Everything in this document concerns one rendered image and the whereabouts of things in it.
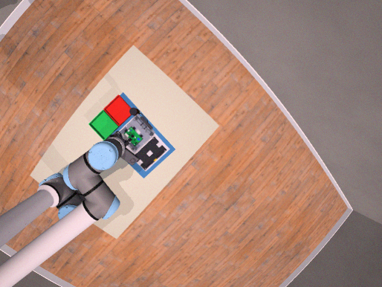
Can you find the green circuit board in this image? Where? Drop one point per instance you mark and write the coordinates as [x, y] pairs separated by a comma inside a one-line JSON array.
[[134, 136]]

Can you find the red bin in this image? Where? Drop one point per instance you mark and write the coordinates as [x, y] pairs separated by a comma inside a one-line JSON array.
[[118, 110]]

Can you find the green bin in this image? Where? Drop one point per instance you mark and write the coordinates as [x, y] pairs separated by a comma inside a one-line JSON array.
[[103, 125]]

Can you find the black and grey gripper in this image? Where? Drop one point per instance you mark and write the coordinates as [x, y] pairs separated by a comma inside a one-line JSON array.
[[125, 139]]

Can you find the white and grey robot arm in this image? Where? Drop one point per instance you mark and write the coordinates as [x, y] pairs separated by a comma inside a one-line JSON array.
[[82, 198]]

